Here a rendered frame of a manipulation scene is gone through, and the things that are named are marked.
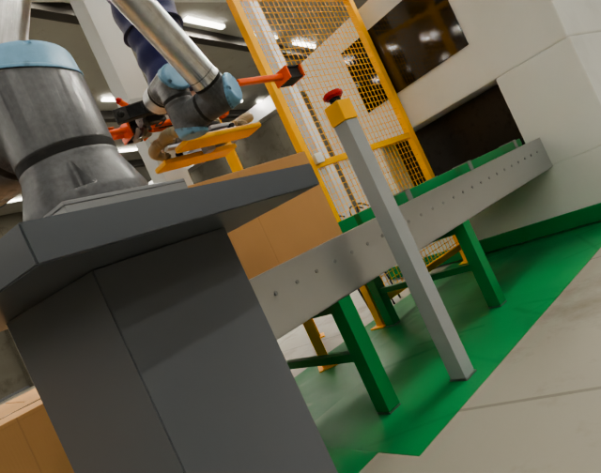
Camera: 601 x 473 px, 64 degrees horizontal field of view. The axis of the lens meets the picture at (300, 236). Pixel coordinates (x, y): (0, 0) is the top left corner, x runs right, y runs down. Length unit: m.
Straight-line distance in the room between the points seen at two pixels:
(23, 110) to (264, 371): 0.51
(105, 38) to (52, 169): 2.49
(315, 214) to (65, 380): 1.25
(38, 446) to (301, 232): 1.02
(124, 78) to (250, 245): 1.73
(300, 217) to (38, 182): 1.17
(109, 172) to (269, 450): 0.46
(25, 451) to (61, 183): 0.76
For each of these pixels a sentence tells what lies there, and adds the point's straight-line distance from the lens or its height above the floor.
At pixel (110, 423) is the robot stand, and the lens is 0.72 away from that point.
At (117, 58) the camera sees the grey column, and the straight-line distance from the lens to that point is 3.16.
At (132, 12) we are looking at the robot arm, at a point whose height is 1.31.
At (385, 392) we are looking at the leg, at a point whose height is 0.07.
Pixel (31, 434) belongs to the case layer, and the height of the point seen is 0.49.
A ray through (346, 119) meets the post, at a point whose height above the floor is 0.93.
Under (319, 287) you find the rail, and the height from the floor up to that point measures 0.47.
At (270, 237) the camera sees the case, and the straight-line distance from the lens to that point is 1.67.
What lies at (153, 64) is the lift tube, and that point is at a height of 1.44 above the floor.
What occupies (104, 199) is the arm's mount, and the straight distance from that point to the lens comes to 0.69.
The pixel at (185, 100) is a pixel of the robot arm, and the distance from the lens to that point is 1.48.
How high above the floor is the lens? 0.64
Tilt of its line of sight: level
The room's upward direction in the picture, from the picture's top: 25 degrees counter-clockwise
